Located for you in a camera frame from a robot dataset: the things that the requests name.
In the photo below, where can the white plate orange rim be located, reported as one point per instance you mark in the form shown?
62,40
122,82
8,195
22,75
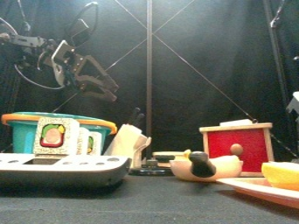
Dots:
268,191

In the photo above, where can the slanted metal frame pole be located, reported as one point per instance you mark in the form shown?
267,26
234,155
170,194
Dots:
275,52

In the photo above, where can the vertical metal frame pole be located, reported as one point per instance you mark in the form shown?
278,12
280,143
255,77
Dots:
148,73

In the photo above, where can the yellow toy fruit piece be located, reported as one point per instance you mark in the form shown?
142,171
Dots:
282,175

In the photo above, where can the small yellow toy piece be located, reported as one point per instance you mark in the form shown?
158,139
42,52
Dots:
187,154

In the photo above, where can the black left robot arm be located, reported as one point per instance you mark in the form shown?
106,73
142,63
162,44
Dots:
24,41

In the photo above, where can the black round pole base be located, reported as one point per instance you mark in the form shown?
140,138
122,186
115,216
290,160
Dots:
151,170

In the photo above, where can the large white toy sushi roll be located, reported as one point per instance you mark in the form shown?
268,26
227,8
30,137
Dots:
54,135

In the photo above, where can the red wooden drawer box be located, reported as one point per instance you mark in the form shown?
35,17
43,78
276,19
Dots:
234,140

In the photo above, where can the grey plastic tray with holes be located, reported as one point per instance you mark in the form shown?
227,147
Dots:
66,170

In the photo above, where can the black toy piece in bowl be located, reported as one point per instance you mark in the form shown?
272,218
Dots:
202,166

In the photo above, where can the wooden toy bowl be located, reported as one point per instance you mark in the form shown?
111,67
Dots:
230,167

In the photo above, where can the wooden toy knife block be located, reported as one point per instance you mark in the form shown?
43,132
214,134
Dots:
126,143

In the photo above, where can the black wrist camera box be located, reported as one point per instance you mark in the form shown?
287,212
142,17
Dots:
79,32

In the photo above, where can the small white toy sushi roll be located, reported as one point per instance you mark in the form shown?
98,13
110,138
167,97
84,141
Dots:
94,143

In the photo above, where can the white block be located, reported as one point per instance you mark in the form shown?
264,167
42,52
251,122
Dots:
235,122

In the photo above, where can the teal basket orange rim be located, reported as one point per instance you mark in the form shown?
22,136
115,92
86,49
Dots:
19,132

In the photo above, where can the flat wooden toy board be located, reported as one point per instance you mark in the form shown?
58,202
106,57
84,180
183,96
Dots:
166,153

